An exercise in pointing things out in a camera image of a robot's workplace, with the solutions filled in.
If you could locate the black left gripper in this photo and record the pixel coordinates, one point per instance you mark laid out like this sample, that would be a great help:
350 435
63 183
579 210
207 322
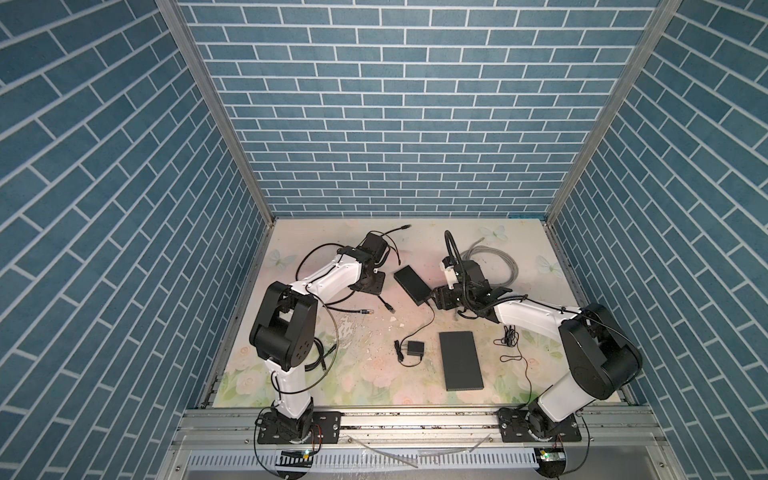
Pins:
377 287

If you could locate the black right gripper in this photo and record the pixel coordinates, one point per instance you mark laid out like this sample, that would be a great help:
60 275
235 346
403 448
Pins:
441 297

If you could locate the black power adapter with cord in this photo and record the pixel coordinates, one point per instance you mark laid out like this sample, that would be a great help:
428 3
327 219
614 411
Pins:
408 346

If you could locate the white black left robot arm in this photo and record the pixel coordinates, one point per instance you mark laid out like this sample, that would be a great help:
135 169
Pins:
284 329

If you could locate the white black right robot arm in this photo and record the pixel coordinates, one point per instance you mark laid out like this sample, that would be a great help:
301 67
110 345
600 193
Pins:
600 357

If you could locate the large flat black box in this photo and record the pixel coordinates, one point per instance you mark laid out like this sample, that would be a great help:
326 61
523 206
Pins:
460 361

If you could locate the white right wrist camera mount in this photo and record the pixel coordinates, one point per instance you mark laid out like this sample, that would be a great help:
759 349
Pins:
450 271

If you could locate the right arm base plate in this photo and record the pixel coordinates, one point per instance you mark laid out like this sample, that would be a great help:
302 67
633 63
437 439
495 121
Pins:
540 425

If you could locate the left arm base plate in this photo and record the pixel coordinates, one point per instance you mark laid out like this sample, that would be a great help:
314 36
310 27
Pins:
278 429

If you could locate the aluminium front rail frame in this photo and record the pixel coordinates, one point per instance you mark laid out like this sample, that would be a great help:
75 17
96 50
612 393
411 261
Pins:
606 441

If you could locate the aluminium corner post left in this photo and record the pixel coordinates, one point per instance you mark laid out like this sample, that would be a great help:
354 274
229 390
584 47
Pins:
182 35

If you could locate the aluminium corner post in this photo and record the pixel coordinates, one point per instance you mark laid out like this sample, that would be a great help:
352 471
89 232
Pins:
182 35
652 33

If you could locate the aluminium corner post right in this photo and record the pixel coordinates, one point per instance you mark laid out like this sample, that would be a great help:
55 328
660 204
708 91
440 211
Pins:
652 33

